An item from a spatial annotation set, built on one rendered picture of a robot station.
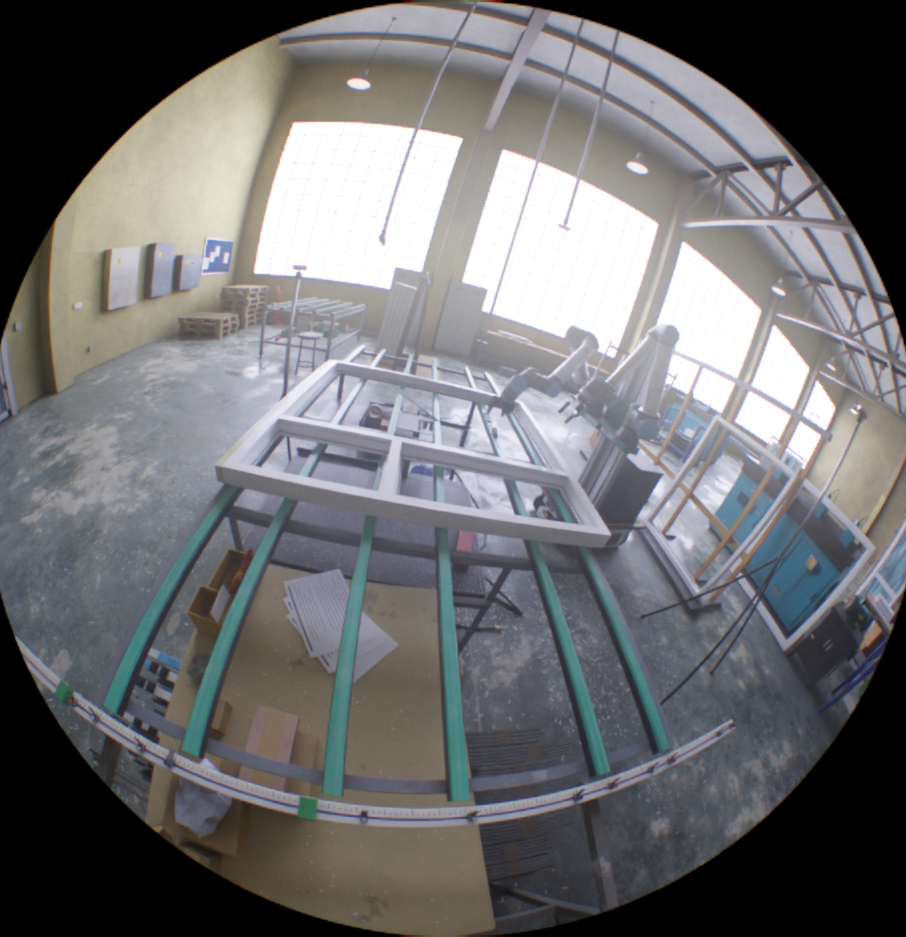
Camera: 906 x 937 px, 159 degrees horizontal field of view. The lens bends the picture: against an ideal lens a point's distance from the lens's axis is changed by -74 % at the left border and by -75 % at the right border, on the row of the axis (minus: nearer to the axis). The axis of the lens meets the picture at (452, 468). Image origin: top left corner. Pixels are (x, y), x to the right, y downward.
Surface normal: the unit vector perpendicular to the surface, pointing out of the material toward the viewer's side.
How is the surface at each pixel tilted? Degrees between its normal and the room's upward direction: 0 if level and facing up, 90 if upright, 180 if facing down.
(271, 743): 0
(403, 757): 0
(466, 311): 90
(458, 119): 90
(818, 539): 90
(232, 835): 0
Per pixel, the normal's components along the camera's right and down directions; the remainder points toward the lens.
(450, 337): 0.06, 0.52
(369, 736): 0.25, -0.83
